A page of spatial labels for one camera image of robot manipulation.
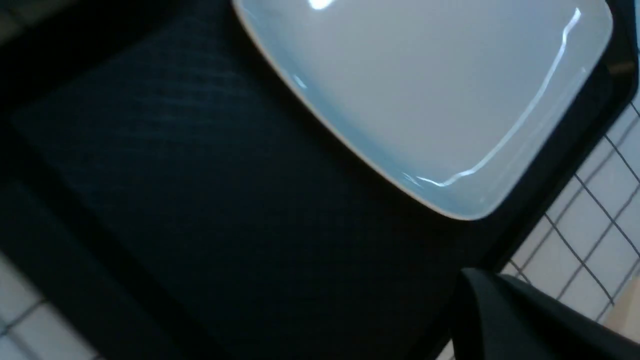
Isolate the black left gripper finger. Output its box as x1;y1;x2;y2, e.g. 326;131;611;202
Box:
451;268;640;360

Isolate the black serving tray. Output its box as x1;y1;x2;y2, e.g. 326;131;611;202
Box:
1;0;634;360

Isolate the large white rice plate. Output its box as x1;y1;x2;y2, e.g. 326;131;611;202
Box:
231;0;615;221

